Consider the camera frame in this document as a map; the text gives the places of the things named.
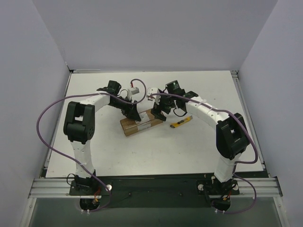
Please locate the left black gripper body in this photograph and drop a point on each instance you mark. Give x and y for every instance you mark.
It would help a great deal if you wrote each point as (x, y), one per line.
(129, 110)

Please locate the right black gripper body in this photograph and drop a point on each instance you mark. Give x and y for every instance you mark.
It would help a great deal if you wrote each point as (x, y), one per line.
(160, 109)

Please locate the brown cardboard express box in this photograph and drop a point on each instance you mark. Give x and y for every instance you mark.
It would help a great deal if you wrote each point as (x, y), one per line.
(131, 127)

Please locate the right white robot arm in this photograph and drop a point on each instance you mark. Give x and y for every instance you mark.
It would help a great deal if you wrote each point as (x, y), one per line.
(231, 140)

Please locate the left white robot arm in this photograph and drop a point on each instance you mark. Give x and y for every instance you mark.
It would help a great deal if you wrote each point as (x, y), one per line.
(79, 125)

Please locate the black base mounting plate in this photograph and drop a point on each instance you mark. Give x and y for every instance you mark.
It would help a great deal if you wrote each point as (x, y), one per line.
(158, 191)

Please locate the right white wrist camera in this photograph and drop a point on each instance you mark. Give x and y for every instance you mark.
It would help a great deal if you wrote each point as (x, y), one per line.
(152, 93)

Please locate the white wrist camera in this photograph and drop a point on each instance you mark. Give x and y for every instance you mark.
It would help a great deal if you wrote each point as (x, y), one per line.
(132, 91)
(152, 93)

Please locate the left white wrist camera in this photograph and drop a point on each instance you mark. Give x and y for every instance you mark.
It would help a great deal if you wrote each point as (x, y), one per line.
(132, 91)

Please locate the aluminium frame rail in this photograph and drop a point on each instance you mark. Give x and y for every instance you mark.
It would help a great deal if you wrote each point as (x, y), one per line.
(58, 188)

